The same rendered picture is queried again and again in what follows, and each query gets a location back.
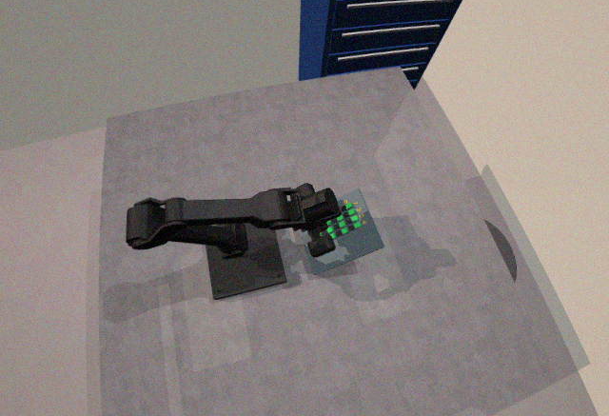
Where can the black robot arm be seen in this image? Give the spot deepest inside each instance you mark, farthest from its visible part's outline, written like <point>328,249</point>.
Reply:
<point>149,225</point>

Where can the grey switch panel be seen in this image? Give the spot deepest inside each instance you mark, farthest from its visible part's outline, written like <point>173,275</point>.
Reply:
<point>354,234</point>

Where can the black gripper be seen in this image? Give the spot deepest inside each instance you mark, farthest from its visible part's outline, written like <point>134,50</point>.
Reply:
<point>319,245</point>

